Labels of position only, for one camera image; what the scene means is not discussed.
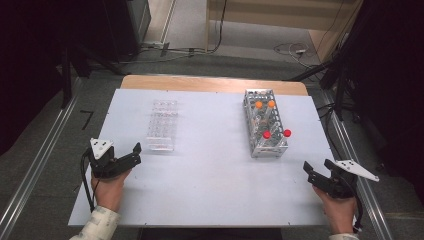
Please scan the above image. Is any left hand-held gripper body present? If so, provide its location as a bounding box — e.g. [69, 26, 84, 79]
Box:
[87, 138, 130, 180]

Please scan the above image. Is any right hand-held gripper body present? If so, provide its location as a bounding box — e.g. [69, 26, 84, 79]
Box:
[322, 159, 380, 200]

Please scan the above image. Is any clear plastic test tube rack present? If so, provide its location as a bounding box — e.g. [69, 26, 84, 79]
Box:
[145, 98, 180, 153]

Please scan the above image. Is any red-capped test tube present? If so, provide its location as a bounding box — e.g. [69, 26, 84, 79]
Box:
[258, 130, 272, 150]
[278, 128, 293, 148]

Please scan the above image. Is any white metal test tube rack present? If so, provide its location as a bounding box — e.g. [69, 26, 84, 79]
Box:
[243, 88, 290, 159]

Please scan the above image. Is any person's left hand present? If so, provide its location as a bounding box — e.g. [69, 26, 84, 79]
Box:
[90, 168, 133, 213]

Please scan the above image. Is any person's right hand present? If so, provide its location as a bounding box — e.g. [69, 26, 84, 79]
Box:
[311, 184, 358, 235]

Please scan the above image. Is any black stand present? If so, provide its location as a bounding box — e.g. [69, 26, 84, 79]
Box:
[283, 49, 355, 122]
[59, 41, 129, 110]

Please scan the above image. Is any grey power strip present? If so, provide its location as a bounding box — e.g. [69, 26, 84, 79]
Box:
[141, 40, 171, 57]

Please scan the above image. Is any black cabinet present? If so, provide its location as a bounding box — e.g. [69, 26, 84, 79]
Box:
[99, 0, 152, 63]

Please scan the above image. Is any light wooden shelf unit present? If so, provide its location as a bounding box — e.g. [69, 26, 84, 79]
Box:
[204, 0, 365, 63]

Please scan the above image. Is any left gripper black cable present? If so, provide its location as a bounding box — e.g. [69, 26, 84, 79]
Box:
[80, 149, 98, 214]

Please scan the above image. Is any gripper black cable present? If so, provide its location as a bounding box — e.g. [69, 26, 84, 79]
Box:
[80, 149, 98, 214]
[346, 176, 365, 234]

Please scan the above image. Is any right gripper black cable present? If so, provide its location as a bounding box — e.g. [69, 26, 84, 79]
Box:
[346, 176, 365, 234]

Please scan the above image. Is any metal floor rail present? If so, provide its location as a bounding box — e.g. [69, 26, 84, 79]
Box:
[320, 90, 395, 240]
[0, 77, 83, 235]

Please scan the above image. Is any black floor cable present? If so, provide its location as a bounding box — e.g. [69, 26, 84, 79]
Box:
[316, 102, 352, 161]

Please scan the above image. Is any white floor cable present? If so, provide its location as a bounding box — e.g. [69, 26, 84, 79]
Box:
[273, 42, 310, 62]

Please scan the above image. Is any black hanging cable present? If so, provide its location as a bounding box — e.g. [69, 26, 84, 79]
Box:
[211, 0, 228, 54]

